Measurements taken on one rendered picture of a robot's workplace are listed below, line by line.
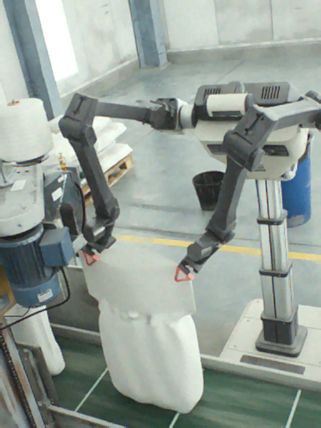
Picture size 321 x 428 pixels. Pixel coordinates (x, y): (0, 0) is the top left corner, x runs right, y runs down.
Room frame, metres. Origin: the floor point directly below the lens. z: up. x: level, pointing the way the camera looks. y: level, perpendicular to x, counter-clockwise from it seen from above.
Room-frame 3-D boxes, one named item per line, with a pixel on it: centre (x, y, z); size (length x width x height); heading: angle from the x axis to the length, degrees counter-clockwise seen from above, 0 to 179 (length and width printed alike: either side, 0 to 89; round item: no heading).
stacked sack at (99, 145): (5.25, 0.51, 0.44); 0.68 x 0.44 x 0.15; 149
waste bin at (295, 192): (3.71, -0.96, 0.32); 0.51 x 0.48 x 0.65; 149
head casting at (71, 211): (1.95, 0.48, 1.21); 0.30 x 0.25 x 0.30; 59
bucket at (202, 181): (4.13, -0.46, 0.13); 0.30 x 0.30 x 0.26
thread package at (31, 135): (1.62, 0.37, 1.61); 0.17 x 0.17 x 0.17
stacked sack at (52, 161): (4.73, 0.79, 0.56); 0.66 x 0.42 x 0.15; 149
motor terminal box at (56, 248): (1.48, 0.33, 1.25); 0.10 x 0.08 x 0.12; 174
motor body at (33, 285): (1.49, 0.44, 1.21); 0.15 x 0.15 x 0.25
